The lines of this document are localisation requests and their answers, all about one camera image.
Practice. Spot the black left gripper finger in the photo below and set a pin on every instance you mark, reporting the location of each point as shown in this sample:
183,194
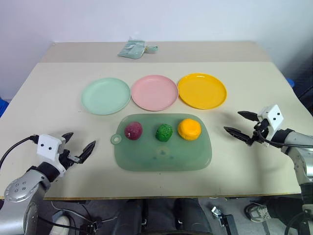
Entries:
67,136
87,151

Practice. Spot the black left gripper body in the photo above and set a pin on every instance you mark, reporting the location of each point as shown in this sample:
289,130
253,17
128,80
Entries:
68,158

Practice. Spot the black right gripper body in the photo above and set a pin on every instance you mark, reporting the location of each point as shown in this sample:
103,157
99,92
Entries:
258,134

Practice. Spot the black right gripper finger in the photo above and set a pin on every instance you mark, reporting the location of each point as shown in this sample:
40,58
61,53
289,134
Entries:
236,133
248,114

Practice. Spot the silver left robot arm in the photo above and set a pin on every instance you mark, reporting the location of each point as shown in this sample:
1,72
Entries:
22,187

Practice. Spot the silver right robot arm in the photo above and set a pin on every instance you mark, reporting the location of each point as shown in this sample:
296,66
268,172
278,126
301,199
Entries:
302,156

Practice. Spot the orange yellow fruit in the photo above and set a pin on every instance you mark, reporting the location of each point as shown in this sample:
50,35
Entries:
189,129

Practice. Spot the purple red fruit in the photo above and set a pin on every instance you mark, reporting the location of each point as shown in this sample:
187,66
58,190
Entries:
133,131

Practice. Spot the yellow plate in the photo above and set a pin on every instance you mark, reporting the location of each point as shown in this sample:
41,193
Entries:
201,90

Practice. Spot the mint green plate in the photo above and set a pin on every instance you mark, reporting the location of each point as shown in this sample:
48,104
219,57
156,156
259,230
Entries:
105,96

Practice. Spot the green toy vegetable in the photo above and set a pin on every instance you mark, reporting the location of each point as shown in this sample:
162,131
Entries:
164,132

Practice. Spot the pink plate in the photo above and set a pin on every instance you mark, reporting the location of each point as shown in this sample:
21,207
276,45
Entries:
154,92

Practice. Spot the blue plastic object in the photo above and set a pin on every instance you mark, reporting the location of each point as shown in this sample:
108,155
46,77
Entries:
291,82

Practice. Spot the white sneaker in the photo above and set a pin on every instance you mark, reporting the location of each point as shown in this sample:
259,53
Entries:
60,224

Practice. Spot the blue plastic crate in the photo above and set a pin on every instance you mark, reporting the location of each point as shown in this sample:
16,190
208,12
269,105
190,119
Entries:
3,106

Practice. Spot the translucent green cutting board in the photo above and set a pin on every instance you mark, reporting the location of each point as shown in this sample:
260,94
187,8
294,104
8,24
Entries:
166,151

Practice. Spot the grey patterned sneaker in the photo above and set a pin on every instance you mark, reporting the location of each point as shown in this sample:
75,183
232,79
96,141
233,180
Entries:
256,212

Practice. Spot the black metal stand base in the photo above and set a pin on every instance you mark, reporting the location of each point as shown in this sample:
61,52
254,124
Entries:
223,219

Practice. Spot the teal fabric pouch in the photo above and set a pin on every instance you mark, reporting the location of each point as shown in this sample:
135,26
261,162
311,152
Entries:
132,49

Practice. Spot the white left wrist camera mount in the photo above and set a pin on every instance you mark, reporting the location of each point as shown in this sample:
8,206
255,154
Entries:
49,146

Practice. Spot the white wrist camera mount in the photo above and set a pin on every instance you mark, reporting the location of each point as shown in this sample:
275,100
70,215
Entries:
272,117
49,146

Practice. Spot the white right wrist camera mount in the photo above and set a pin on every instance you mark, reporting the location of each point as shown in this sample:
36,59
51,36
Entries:
272,117

